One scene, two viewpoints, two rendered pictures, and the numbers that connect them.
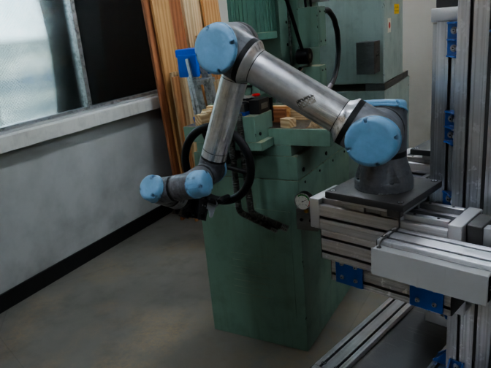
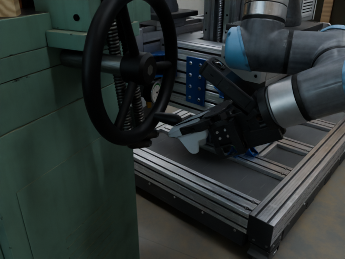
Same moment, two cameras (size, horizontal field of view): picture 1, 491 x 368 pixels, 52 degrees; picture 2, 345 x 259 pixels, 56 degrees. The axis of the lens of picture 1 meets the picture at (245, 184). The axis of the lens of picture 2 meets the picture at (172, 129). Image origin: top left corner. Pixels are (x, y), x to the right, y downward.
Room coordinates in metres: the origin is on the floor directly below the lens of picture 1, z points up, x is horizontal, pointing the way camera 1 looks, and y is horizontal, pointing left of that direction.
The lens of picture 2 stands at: (1.65, 0.68, 0.98)
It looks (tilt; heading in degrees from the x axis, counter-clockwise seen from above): 27 degrees down; 267
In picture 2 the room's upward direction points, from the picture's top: straight up
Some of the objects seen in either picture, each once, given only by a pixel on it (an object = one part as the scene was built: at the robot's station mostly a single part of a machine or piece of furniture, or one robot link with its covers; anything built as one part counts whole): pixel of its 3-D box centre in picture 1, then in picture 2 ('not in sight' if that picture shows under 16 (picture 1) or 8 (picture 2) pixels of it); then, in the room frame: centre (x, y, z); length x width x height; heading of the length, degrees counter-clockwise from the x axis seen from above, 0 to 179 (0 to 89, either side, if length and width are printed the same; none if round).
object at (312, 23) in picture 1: (313, 27); not in sight; (2.09, -0.32, 1.22); 0.09 x 0.08 x 0.15; 150
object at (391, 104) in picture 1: (382, 123); not in sight; (1.27, -0.36, 0.98); 0.13 x 0.12 x 0.14; 157
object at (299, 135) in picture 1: (259, 132); (57, 21); (1.86, -0.07, 0.87); 0.61 x 0.30 x 0.06; 60
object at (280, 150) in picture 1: (254, 142); (28, 47); (1.92, -0.05, 0.82); 0.40 x 0.21 x 0.04; 60
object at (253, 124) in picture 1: (246, 125); (85, 1); (1.79, -0.02, 0.91); 0.15 x 0.14 x 0.09; 60
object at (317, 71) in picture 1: (313, 80); not in sight; (2.06, -0.31, 1.02); 0.09 x 0.07 x 0.12; 60
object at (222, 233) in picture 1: (281, 235); (16, 196); (2.08, -0.14, 0.35); 0.58 x 0.45 x 0.71; 150
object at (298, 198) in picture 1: (304, 202); (151, 94); (1.66, -0.20, 0.65); 0.06 x 0.04 x 0.08; 60
